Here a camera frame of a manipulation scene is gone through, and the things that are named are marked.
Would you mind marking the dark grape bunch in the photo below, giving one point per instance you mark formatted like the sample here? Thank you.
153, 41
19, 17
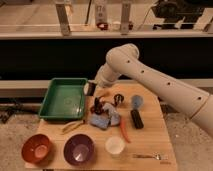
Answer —
97, 108

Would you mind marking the purple bowl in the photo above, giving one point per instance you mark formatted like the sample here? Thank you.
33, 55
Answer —
78, 150

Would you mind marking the yellow banana toy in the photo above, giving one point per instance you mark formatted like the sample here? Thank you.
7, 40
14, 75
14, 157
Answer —
71, 126

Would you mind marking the red bowl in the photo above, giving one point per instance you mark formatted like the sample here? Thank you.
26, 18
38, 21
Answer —
36, 148

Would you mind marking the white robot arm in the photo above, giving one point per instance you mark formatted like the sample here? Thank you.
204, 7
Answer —
195, 103

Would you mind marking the black brush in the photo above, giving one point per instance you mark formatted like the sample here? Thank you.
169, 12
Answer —
136, 102

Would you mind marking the orange carrot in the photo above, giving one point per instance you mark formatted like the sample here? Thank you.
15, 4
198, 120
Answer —
123, 130

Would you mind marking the black machine in background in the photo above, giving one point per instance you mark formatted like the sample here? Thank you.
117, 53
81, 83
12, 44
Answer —
172, 11

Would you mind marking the metal fork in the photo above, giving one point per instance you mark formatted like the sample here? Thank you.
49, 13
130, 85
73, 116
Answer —
157, 156

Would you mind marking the white paper cup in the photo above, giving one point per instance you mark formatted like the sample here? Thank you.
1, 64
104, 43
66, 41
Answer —
114, 145

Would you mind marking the blue cloth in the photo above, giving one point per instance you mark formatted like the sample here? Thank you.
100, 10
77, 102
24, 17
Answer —
110, 117

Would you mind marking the black ring object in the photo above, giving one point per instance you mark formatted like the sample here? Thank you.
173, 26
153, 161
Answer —
118, 98

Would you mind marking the green plastic tray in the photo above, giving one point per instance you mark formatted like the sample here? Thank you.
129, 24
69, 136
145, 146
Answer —
64, 100

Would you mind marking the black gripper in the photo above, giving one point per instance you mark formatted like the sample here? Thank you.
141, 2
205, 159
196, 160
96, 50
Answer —
89, 88

